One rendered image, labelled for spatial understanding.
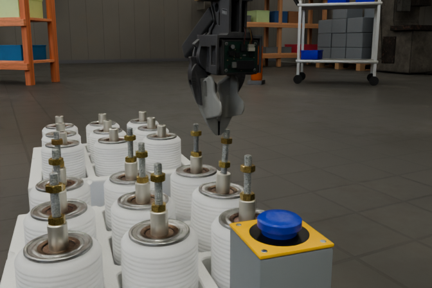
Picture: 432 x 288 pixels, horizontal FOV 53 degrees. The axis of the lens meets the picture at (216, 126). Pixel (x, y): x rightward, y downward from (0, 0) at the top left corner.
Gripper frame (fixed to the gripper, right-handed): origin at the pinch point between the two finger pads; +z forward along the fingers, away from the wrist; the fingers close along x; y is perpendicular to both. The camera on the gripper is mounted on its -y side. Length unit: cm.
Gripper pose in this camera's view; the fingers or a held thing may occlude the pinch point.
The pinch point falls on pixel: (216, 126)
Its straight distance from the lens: 67.5
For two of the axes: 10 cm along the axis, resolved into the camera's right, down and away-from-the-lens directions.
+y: 4.4, 1.8, -8.8
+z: -0.1, 9.8, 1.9
